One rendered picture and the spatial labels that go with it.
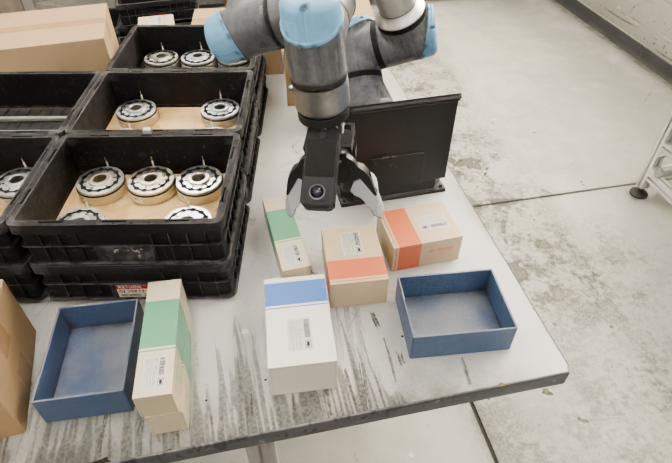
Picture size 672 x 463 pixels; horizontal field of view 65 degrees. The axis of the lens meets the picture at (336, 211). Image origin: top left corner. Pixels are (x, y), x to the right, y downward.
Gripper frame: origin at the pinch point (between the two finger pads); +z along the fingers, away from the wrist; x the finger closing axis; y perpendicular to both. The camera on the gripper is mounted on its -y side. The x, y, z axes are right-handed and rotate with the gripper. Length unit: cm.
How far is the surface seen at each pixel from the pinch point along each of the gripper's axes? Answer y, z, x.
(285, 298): 0.3, 21.6, 11.7
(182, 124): 51, 16, 48
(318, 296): 1.5, 22.2, 5.5
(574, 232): 109, 113, -81
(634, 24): 297, 110, -155
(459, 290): 12.5, 33.0, -22.2
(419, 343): -4.3, 27.6, -13.7
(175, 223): 4.7, 6.0, 30.6
